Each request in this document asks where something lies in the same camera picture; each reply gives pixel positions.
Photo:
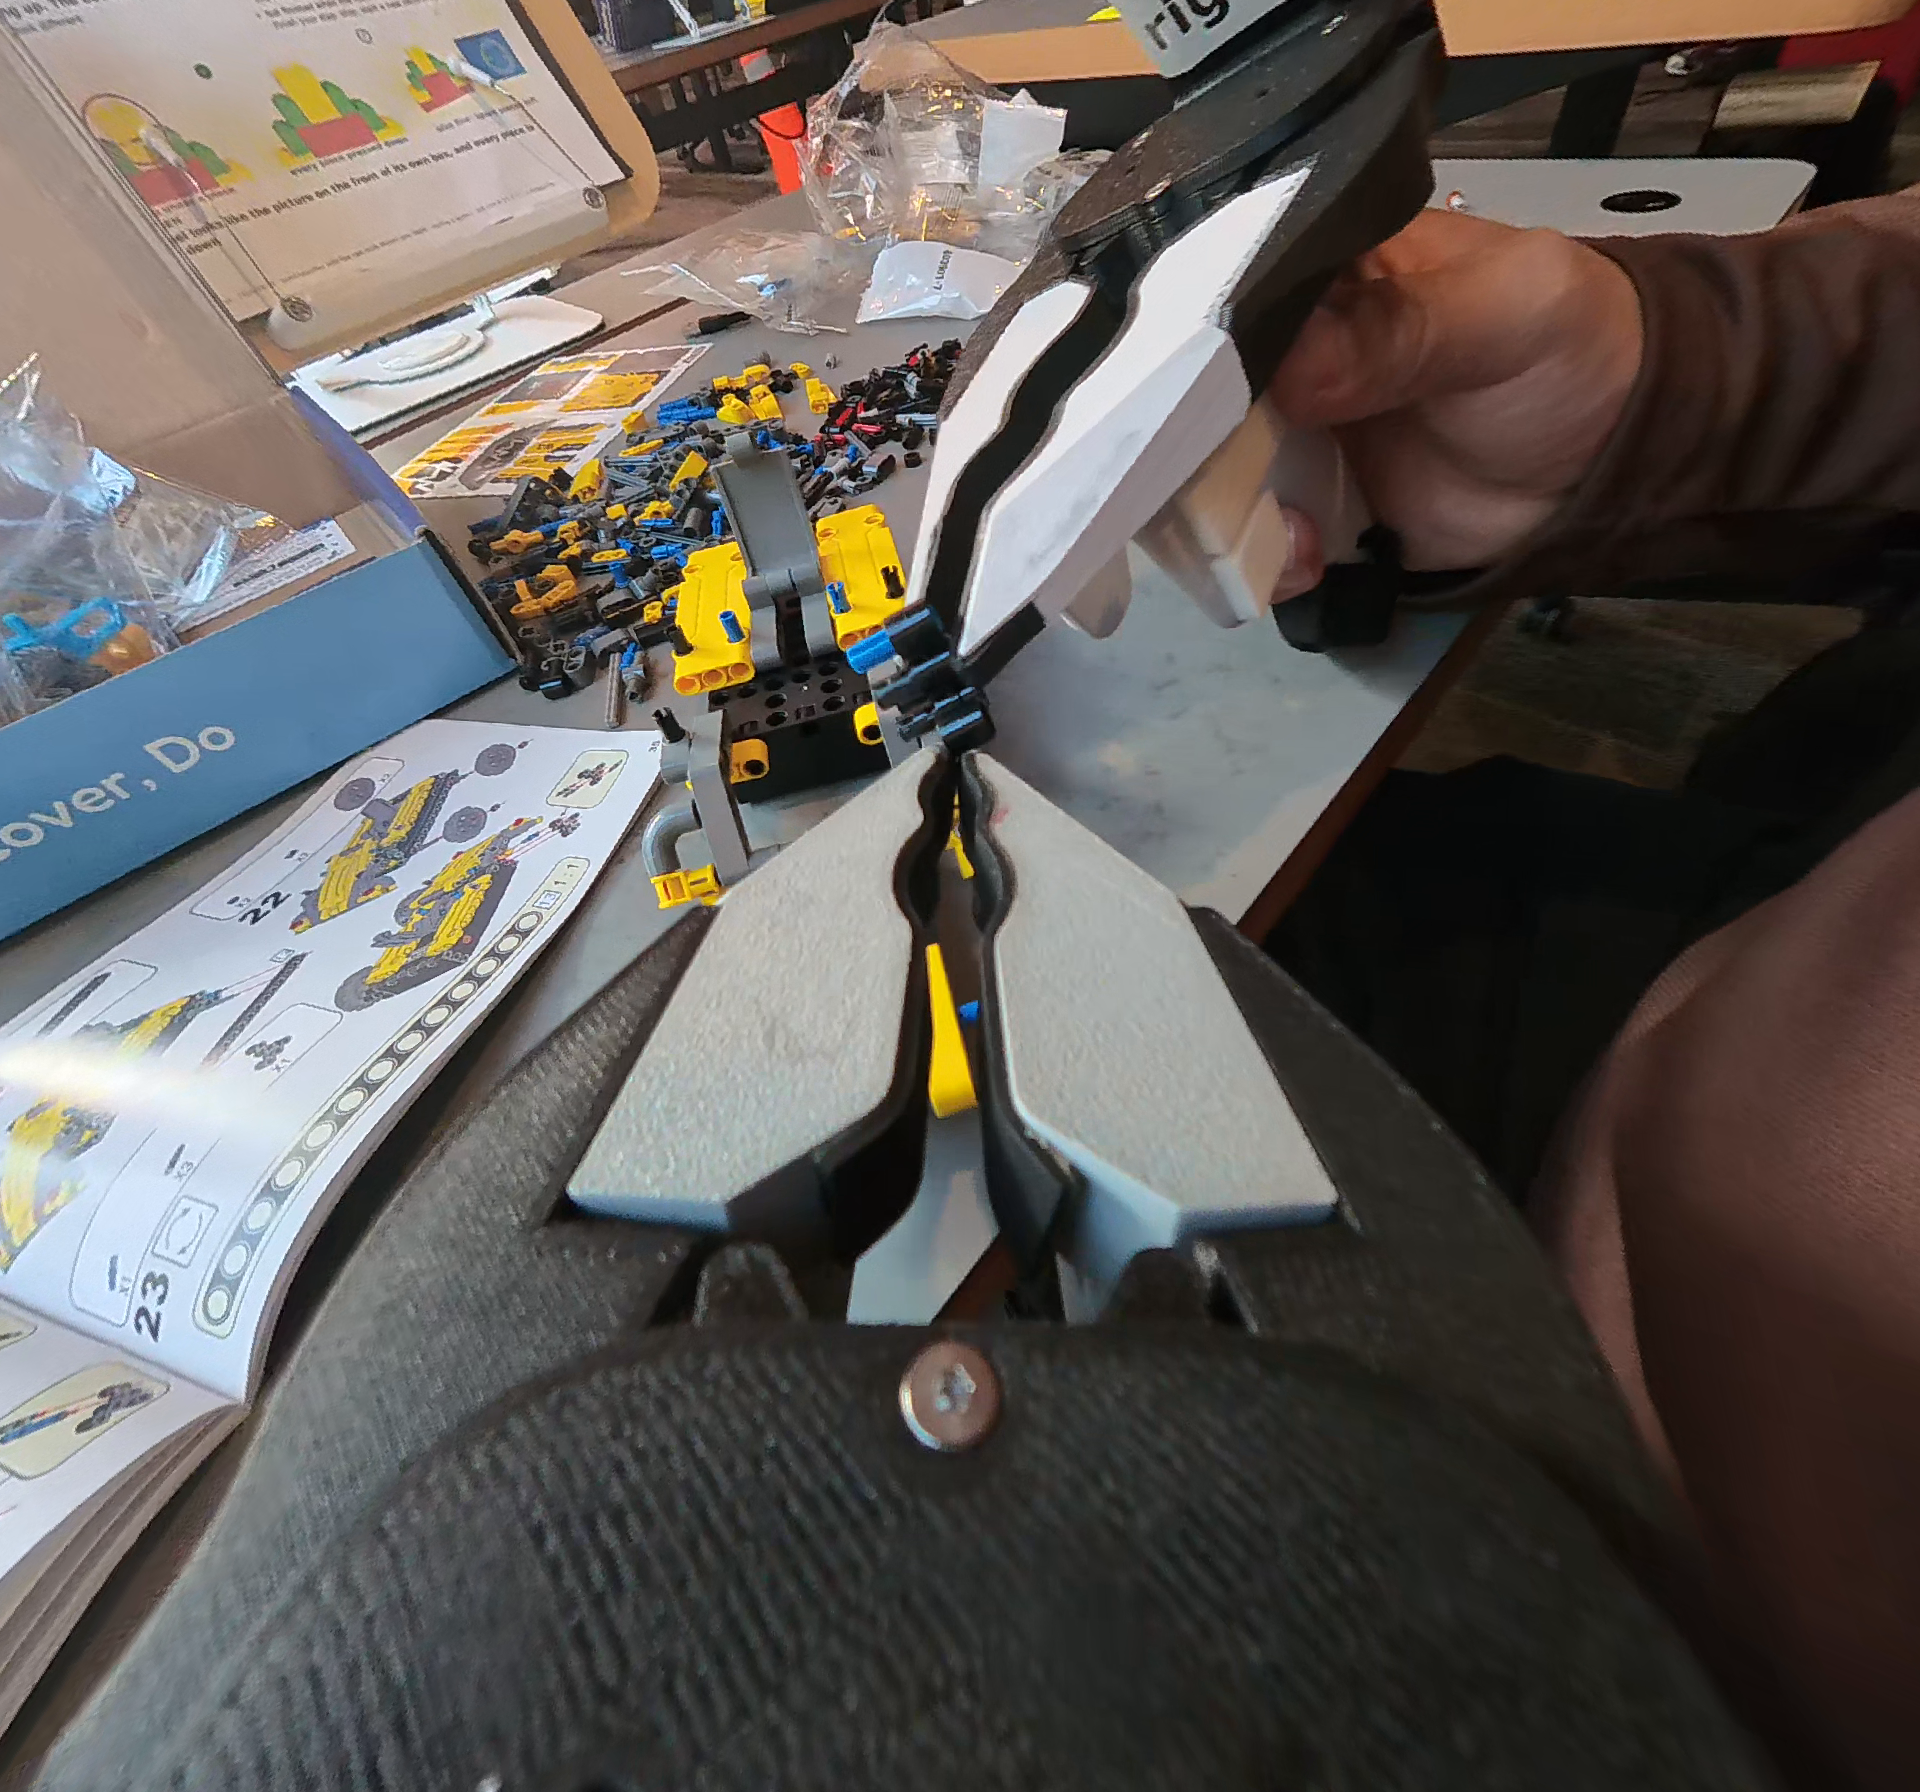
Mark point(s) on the black connector with blue pin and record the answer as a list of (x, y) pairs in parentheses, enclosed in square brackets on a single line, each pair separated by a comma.
[(924, 690)]

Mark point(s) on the background wooden table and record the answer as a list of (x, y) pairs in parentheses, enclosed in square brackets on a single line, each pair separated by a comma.
[(1648, 1), (721, 51)]

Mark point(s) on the yellow printed leaflet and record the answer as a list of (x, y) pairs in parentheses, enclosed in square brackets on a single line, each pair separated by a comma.
[(575, 390)]

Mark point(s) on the pile of black red pins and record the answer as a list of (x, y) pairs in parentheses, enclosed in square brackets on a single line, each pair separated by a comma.
[(891, 417)]

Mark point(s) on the instruction sign board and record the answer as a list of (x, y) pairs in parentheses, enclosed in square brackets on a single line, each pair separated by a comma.
[(300, 51)]

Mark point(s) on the blue cardboard kit box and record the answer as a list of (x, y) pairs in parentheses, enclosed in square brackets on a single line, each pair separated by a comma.
[(221, 770)]

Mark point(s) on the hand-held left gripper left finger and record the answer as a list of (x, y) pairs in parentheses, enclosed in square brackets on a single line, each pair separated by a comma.
[(749, 1042)]

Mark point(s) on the white flat stand base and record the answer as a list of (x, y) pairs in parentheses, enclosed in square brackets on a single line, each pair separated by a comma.
[(1723, 195)]

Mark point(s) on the yellow black brick vehicle model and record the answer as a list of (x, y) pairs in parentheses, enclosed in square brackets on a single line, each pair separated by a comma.
[(798, 746)]

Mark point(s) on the person's brown sweater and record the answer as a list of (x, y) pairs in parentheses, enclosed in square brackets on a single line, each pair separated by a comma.
[(1775, 1301)]

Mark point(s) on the crumpled clear plastic bag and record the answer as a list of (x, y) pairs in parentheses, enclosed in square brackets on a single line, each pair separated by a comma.
[(749, 273), (926, 127)]

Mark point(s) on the open instruction booklet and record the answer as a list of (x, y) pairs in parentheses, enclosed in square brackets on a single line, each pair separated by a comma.
[(300, 1075)]

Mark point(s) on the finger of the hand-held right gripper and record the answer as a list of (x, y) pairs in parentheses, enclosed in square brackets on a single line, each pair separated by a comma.
[(995, 394), (1105, 453)]

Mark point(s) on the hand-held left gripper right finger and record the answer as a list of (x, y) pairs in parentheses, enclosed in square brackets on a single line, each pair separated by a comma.
[(1152, 1063)]

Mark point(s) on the small white label bag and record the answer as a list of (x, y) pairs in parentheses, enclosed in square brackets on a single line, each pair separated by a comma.
[(937, 274)]

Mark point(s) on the person's right hand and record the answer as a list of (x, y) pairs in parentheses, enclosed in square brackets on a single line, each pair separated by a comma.
[(1486, 377)]

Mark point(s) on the pile of blue grey brick parts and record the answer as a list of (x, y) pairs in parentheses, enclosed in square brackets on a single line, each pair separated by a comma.
[(597, 547)]

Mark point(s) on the grey desk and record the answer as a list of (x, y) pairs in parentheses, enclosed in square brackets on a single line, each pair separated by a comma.
[(1204, 713)]

